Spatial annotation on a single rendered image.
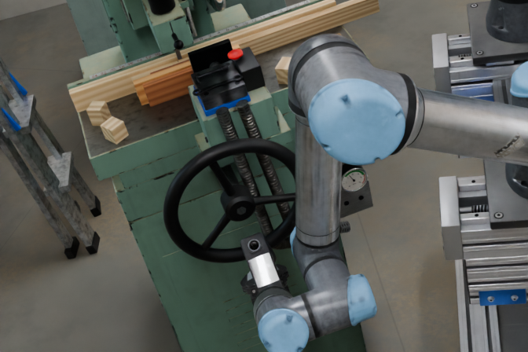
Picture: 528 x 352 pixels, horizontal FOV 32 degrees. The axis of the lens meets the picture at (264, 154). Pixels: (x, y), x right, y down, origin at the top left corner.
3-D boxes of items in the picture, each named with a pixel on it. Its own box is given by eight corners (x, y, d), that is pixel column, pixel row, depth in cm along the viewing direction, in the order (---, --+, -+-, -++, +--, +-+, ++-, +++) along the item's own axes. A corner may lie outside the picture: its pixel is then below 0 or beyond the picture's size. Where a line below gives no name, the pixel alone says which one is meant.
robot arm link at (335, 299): (353, 247, 153) (291, 269, 153) (375, 295, 145) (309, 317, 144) (361, 279, 158) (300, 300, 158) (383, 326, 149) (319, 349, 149)
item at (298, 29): (137, 97, 195) (132, 82, 192) (136, 92, 196) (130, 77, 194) (379, 11, 201) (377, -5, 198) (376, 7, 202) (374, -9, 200)
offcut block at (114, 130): (117, 130, 187) (111, 115, 185) (129, 134, 185) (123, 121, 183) (105, 139, 186) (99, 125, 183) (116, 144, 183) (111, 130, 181)
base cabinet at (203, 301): (209, 422, 237) (126, 226, 193) (163, 273, 282) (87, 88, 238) (370, 358, 241) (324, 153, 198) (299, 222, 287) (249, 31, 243)
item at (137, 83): (141, 105, 192) (133, 84, 189) (140, 101, 193) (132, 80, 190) (245, 68, 194) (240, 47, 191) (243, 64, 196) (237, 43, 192)
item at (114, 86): (77, 112, 195) (69, 94, 192) (76, 108, 197) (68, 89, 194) (339, 20, 201) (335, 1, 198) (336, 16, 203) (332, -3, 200)
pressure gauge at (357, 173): (344, 203, 199) (338, 174, 194) (338, 192, 202) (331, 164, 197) (371, 192, 200) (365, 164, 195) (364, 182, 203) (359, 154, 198)
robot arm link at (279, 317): (320, 350, 145) (269, 368, 144) (310, 328, 155) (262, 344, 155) (305, 305, 143) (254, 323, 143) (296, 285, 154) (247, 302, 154)
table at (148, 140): (104, 210, 178) (94, 188, 174) (83, 126, 201) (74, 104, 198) (393, 105, 184) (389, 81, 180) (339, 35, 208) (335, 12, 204)
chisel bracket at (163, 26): (164, 61, 187) (152, 26, 182) (151, 30, 198) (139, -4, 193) (198, 49, 188) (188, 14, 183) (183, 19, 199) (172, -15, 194)
